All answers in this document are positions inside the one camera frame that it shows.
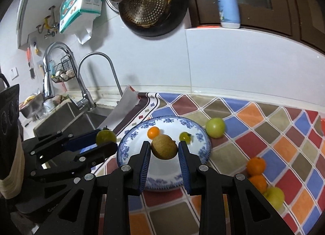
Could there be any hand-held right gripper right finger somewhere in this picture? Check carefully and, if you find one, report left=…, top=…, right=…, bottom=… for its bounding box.
left=178, top=141, right=296, bottom=235

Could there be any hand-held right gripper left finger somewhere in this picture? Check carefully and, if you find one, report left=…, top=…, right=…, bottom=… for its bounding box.
left=33, top=141, right=152, bottom=235

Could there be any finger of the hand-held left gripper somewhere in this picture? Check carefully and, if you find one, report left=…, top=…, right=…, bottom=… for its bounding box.
left=29, top=141, right=119, bottom=183
left=22, top=129, right=101, bottom=159

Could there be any dark green cherry tomato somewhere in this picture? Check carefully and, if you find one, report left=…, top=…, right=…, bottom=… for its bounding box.
left=96, top=127, right=117, bottom=146

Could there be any blue patterned white plate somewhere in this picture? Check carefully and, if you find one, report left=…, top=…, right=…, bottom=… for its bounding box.
left=117, top=116, right=212, bottom=192

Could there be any brown longan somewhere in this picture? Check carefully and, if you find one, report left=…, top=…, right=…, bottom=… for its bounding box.
left=151, top=134, right=178, bottom=160

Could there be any orange cherry tomato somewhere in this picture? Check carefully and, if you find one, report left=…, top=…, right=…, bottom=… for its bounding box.
left=147, top=127, right=160, bottom=139

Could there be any green apple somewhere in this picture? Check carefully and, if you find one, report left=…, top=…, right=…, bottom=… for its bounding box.
left=263, top=187, right=285, bottom=207
left=205, top=118, right=226, bottom=139

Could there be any orange mandarin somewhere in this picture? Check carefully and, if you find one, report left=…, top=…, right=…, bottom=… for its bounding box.
left=248, top=174, right=268, bottom=193
left=246, top=156, right=267, bottom=176

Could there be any steel basin with dishes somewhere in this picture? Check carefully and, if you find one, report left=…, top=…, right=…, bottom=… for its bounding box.
left=20, top=92, right=46, bottom=119

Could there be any stainless steel sink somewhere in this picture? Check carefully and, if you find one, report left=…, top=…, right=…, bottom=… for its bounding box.
left=33, top=102, right=108, bottom=139

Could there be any chrome pull-down faucet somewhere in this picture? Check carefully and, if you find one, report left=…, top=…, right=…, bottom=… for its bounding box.
left=42, top=42, right=96, bottom=110

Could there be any colourful chequered table mat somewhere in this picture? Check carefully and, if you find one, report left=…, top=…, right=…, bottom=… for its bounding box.
left=91, top=85, right=325, bottom=235

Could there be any thin chrome gooseneck faucet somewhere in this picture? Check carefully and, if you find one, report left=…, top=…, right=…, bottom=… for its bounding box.
left=77, top=52, right=124, bottom=98

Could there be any paper towel pack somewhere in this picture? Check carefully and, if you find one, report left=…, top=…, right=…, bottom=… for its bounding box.
left=59, top=0, right=105, bottom=45

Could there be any golden perforated colander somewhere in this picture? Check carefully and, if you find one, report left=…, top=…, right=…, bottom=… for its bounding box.
left=119, top=0, right=171, bottom=27

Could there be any black wok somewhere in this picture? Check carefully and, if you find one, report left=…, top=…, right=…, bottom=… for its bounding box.
left=118, top=0, right=189, bottom=37

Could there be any orange handled peeler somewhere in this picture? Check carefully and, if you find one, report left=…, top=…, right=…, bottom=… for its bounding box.
left=26, top=47, right=35, bottom=80

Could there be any black wire basket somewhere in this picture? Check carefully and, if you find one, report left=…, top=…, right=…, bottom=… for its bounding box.
left=51, top=55, right=78, bottom=83

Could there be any brass wall tap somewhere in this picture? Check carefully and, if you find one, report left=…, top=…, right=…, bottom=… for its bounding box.
left=36, top=6, right=59, bottom=39

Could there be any dark wooden window frame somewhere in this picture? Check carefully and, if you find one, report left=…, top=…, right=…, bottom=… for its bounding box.
left=178, top=0, right=325, bottom=55

